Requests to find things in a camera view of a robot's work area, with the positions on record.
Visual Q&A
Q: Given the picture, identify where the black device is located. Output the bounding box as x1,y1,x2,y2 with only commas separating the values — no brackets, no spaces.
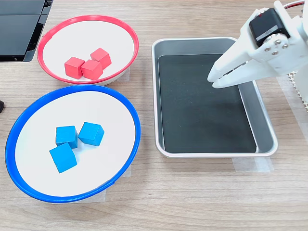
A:
0,0,54,63

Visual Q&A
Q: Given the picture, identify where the steel tray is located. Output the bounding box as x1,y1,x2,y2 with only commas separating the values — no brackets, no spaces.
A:
151,37,279,159

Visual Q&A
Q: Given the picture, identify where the blue cube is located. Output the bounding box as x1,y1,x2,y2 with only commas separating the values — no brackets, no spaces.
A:
55,125,78,149
78,122,105,147
49,142,77,174

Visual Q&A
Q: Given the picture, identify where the red-rimmed white plate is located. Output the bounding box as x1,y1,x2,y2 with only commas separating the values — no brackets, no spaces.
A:
37,15,140,86

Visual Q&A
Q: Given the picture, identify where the black tray mat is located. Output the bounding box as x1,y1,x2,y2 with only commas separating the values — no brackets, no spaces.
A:
158,54,257,154

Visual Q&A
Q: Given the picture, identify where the pale perforated base plate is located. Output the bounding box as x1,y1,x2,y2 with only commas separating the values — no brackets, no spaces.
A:
287,71,308,113

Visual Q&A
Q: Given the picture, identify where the red black gripper cable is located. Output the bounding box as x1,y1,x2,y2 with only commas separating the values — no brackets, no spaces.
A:
283,0,307,10

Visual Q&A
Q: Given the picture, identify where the red cube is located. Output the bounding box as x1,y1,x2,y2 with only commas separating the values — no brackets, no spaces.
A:
80,59,103,81
64,56,85,79
90,47,112,69

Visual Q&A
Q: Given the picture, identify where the blue-rimmed white plate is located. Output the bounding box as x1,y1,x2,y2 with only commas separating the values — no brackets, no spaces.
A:
4,84,141,204

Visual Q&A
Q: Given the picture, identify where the clear tape strip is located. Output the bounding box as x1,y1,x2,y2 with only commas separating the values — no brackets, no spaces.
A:
232,156,275,173
51,187,106,204
105,66,131,85

